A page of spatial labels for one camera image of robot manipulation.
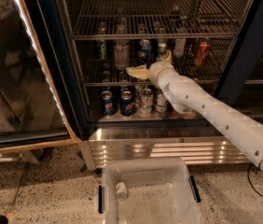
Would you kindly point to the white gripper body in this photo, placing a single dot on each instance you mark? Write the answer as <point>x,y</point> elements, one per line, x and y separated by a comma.
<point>156,70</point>

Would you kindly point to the blue pepsi can shelf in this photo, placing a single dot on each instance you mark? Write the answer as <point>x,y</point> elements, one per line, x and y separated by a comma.
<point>144,52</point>

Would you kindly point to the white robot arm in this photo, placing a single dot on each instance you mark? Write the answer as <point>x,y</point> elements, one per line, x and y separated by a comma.
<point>218,122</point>

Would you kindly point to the white can middle shelf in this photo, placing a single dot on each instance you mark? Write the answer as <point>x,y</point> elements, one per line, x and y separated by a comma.
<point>179,47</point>

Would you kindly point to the green sprite can middle shelf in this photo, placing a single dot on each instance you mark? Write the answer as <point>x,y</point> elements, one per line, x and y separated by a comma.
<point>161,48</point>

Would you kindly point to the white green can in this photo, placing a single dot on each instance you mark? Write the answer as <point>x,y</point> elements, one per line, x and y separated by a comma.
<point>146,101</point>
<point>161,101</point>

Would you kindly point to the blue pepsi can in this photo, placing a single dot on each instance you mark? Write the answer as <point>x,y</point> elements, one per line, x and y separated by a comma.
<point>108,103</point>
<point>126,103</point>

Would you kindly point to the red coke can middle shelf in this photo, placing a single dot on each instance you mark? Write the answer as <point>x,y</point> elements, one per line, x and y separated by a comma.
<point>201,51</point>

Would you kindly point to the blue pepsi can bottom left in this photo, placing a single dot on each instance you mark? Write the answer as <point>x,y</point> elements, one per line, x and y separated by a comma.
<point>108,103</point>

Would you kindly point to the green can middle shelf left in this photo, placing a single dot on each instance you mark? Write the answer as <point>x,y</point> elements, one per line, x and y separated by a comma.
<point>101,47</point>

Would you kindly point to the stainless steel fridge base grille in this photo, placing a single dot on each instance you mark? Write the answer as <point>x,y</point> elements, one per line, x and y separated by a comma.
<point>195,141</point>

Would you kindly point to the glass fridge door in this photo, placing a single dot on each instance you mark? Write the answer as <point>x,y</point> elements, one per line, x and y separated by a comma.
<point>32,112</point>

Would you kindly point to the clear plastic water bottle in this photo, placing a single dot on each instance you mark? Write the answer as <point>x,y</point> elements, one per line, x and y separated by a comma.
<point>121,49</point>

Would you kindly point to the clear plastic storage bin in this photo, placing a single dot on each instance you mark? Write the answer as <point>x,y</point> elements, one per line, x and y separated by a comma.
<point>160,191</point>

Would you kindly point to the clear glass jar in bin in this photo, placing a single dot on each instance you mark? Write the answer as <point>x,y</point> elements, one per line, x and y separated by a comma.
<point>121,191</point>

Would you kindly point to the middle wire shelf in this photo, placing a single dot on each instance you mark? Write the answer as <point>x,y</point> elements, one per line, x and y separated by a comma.
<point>99,73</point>

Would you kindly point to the wire shelf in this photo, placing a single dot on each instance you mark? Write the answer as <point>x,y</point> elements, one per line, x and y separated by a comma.
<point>99,73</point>
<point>161,18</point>

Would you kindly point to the upper wire shelf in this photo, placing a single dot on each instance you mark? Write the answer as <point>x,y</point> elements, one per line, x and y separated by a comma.
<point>161,18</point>

